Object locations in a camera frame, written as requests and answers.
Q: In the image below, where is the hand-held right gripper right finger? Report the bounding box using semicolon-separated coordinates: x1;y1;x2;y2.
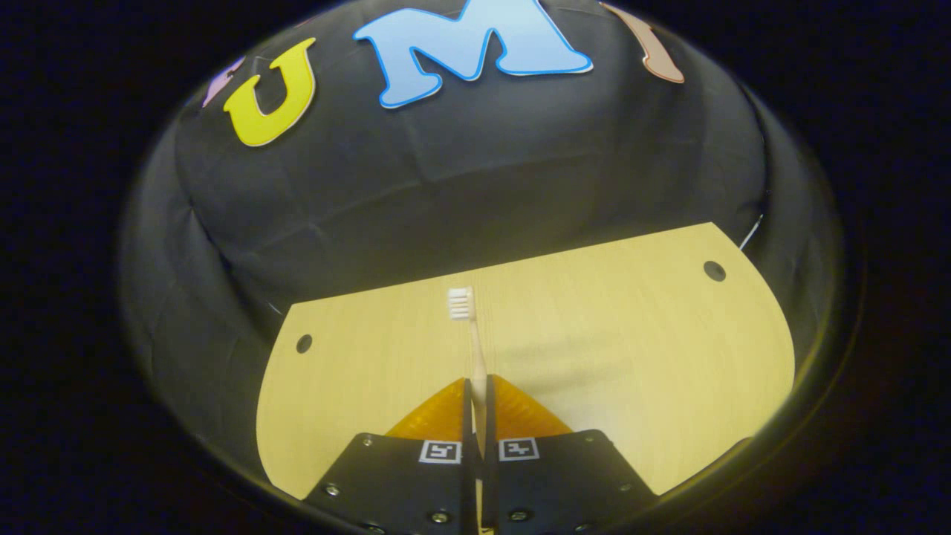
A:
479;374;659;535

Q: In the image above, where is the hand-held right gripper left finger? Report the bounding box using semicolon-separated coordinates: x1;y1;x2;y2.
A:
305;377;477;535

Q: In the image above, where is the wooden toothbrush with white bristles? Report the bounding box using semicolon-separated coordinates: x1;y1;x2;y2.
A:
447;287;491;460

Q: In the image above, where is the light wooden desktop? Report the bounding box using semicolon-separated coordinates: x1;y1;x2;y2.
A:
256;221;796;535

